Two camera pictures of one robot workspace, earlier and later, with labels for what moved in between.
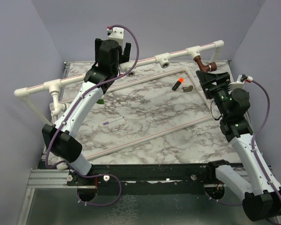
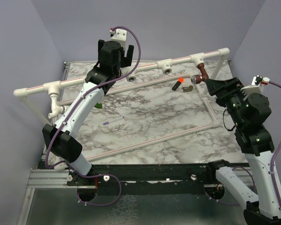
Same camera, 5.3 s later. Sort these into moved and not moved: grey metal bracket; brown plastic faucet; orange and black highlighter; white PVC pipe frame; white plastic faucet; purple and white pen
Moved: white PVC pipe frame; brown plastic faucet
Not moved: white plastic faucet; orange and black highlighter; purple and white pen; grey metal bracket
